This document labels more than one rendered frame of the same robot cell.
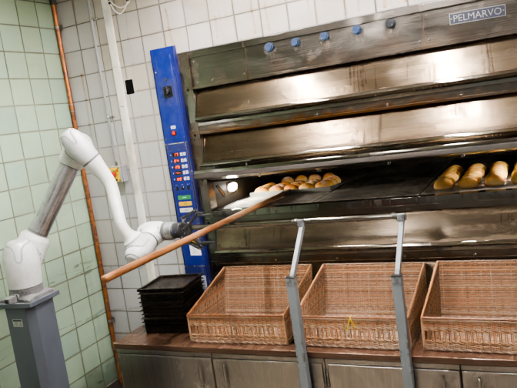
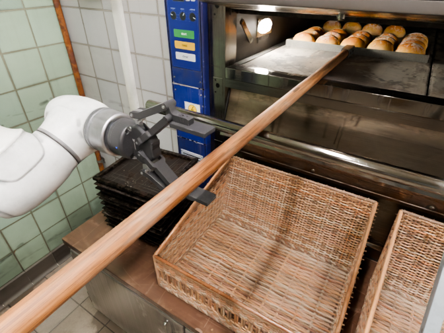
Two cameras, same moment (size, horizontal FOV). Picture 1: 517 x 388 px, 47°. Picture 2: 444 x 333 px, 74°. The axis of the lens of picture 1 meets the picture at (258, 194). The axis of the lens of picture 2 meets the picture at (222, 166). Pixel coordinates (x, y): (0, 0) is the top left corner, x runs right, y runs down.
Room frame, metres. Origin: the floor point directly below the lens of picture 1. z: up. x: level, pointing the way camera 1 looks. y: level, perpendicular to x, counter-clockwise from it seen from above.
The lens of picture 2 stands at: (2.43, 0.18, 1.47)
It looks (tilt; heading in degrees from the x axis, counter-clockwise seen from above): 34 degrees down; 7
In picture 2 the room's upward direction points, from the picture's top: straight up
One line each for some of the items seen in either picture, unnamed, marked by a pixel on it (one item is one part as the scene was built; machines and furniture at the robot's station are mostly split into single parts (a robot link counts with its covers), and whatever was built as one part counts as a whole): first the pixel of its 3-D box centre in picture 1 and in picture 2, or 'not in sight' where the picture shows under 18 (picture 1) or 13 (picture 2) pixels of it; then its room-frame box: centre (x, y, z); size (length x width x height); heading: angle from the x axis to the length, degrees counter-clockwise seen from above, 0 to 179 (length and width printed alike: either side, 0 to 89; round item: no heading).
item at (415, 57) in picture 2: (298, 186); (359, 41); (3.89, -0.27, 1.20); 0.55 x 0.36 x 0.03; 64
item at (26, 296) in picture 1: (24, 292); not in sight; (2.76, 1.16, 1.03); 0.22 x 0.18 x 0.06; 158
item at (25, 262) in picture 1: (21, 262); not in sight; (2.79, 1.15, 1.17); 0.18 x 0.16 x 0.22; 15
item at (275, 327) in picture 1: (252, 302); (265, 244); (3.10, 0.11, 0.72); 0.56 x 0.49 x 0.28; 65
